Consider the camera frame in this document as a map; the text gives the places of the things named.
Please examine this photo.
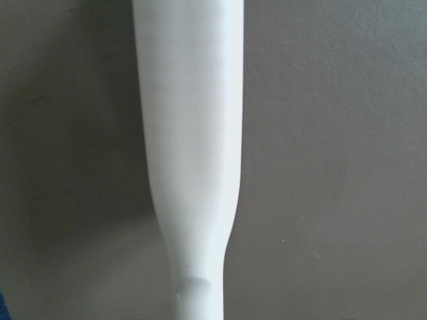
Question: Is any beige hand brush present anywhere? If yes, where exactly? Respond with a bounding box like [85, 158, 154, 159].
[132, 1, 244, 319]

